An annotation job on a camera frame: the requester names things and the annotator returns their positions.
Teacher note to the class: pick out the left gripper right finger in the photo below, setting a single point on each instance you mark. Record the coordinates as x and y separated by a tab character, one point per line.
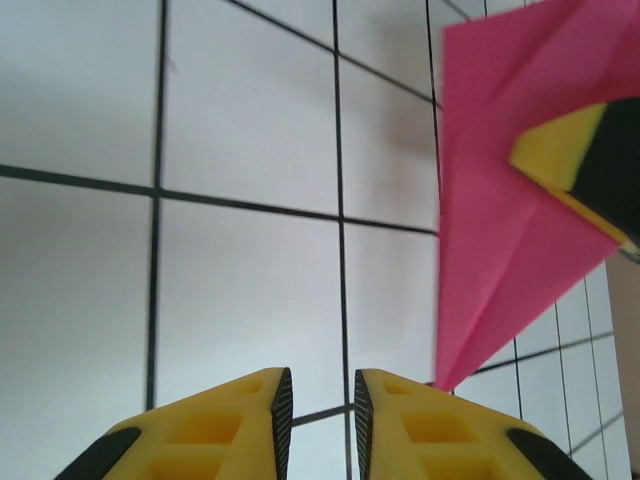
450	440

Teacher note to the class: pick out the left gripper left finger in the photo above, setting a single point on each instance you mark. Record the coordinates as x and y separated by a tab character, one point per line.
200	440

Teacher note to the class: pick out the pink square paper sheet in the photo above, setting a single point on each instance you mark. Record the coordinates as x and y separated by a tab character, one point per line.
500	225

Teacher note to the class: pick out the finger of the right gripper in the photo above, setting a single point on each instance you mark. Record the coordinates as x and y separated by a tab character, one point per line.
600	160

